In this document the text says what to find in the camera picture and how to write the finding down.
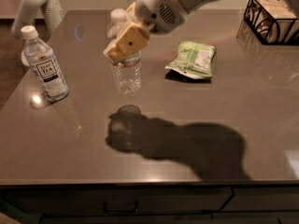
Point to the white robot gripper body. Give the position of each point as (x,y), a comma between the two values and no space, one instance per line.
(156,4)

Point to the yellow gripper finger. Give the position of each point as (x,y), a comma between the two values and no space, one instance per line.
(131,10)
(130,39)

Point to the clear water bottle red label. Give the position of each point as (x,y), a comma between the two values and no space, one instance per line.
(127,73)

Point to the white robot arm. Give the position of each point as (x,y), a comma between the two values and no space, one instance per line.
(189,5)

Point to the tea bottle white label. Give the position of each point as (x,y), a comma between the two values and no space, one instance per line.
(43,62)

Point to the green snack bag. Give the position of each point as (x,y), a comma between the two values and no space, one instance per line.
(193,60)

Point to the black wire napkin basket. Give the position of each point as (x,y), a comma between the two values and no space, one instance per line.
(273,22)

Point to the dark cabinet drawer with handle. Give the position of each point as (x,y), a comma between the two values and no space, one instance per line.
(96,202)

